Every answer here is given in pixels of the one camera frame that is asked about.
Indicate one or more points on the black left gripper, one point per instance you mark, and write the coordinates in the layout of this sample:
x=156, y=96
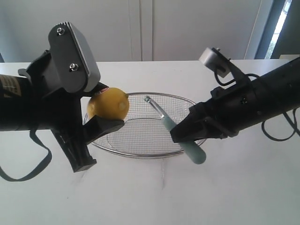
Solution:
x=60, y=111

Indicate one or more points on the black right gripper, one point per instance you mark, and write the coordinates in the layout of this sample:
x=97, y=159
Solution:
x=225, y=114

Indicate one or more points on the yellow lemon with sticker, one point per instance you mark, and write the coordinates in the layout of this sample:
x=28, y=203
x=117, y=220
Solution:
x=110, y=103

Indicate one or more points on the teal handled vegetable peeler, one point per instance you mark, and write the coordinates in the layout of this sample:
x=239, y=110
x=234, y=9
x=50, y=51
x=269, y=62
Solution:
x=195, y=153

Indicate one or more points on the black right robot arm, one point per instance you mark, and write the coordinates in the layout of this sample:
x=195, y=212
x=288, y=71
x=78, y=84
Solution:
x=278, y=92

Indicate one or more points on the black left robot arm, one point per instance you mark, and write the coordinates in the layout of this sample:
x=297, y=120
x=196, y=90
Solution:
x=16, y=99

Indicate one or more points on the white cabinet doors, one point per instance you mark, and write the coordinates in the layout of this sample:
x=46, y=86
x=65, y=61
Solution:
x=137, y=30

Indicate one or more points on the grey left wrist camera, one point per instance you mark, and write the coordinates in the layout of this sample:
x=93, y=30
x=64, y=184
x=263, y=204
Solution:
x=73, y=59

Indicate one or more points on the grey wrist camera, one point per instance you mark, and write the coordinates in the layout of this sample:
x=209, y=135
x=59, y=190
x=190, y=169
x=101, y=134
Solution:
x=73, y=59
x=215, y=61

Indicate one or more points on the oval wire mesh basket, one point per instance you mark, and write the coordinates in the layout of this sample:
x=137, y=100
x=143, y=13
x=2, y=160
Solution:
x=144, y=134

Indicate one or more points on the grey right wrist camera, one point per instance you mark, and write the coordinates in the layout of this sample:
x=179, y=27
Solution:
x=215, y=61

